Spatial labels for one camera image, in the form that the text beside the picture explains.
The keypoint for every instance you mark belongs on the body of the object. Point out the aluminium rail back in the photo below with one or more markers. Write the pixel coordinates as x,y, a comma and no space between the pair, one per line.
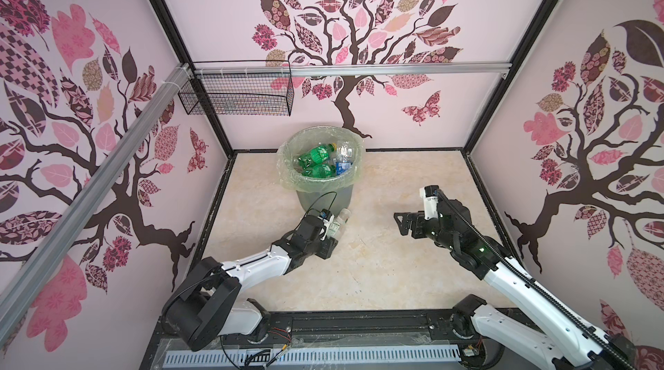
363,70

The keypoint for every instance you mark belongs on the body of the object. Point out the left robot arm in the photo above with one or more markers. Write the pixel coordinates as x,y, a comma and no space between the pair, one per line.
209,303

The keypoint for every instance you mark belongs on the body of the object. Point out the white slotted cable duct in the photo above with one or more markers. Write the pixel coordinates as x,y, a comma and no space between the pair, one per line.
329,357

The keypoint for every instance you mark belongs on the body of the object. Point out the green plastic bin liner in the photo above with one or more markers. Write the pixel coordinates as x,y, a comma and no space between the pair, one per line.
321,183

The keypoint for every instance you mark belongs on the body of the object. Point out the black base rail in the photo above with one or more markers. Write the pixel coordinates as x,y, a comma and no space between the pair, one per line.
422,327

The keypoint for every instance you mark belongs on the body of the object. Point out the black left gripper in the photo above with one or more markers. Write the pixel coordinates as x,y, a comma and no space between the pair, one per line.
328,245

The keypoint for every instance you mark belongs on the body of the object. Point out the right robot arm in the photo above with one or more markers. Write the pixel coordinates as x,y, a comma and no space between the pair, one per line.
559,339

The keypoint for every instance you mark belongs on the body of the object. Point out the green bottle yellow cap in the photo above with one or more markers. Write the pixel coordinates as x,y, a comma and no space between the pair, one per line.
316,155

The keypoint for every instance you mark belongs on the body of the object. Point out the grey mesh waste bin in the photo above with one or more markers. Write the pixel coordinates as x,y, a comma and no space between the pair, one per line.
324,201

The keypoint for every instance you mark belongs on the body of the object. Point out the black wire wall basket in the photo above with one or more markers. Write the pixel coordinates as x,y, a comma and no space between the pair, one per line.
244,88

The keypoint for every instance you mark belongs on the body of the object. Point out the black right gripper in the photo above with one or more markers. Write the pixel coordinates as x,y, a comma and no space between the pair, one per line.
418,219

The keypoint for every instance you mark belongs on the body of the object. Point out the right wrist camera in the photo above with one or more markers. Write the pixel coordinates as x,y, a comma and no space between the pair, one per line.
430,201

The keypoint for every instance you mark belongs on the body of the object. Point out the Pocari Sweat clear bottle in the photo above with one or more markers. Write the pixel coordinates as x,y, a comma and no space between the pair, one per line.
344,158

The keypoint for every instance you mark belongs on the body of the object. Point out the clear bottle green white label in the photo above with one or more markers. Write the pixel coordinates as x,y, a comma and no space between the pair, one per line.
338,225

